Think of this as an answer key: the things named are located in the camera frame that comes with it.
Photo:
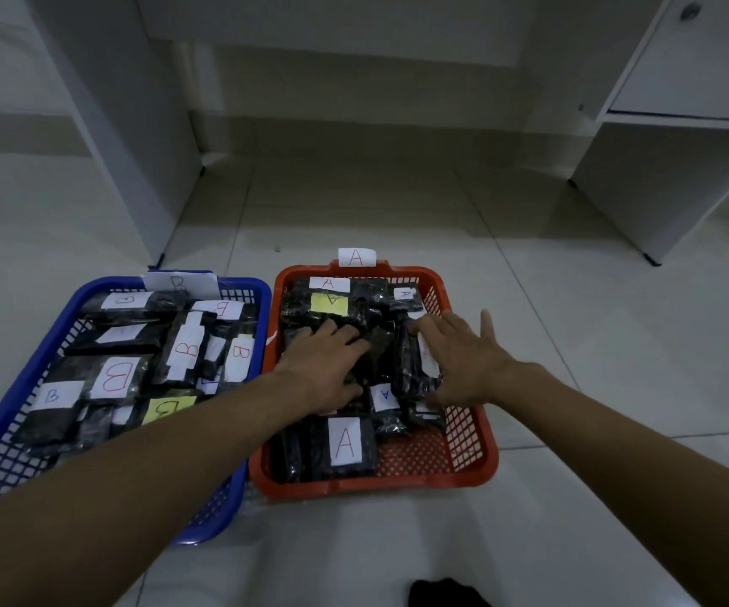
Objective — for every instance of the person's left hand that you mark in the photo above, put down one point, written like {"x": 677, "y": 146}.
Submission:
{"x": 320, "y": 366}

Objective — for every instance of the person's right hand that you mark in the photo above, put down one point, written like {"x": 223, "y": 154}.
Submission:
{"x": 465, "y": 360}

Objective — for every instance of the red plastic basket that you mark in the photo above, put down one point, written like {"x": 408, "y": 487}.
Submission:
{"x": 402, "y": 486}

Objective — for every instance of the blue plastic basket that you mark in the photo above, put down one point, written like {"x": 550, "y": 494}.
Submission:
{"x": 225, "y": 518}

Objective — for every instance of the person's right forearm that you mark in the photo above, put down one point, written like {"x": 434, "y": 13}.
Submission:
{"x": 642, "y": 480}

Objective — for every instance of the person's left forearm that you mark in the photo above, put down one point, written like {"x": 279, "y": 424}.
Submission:
{"x": 98, "y": 499}

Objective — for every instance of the person's black trouser leg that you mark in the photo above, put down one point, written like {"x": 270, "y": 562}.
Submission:
{"x": 449, "y": 594}

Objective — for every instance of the small white paper tag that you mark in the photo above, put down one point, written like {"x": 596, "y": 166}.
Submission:
{"x": 357, "y": 257}

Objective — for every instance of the large white paper tag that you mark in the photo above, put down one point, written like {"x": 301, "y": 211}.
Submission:
{"x": 181, "y": 284}

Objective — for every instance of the white desk side panel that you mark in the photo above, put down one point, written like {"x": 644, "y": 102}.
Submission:
{"x": 117, "y": 120}
{"x": 661, "y": 183}

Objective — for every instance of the white desk drawer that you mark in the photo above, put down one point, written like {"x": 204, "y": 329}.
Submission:
{"x": 687, "y": 56}

